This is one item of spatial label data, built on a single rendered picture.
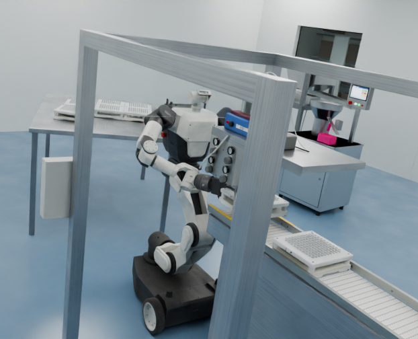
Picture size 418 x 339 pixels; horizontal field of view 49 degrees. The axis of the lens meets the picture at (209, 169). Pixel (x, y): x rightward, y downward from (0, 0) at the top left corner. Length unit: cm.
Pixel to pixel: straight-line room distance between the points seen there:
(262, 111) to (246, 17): 796
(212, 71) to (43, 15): 572
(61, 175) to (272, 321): 112
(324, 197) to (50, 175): 341
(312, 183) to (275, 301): 295
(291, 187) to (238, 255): 410
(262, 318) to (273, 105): 144
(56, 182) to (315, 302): 116
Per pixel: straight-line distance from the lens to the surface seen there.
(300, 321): 203
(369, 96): 502
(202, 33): 819
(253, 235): 102
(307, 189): 500
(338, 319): 182
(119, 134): 357
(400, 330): 179
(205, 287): 295
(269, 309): 216
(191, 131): 260
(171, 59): 126
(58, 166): 202
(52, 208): 209
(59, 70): 688
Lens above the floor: 172
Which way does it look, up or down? 17 degrees down
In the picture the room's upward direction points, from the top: 9 degrees clockwise
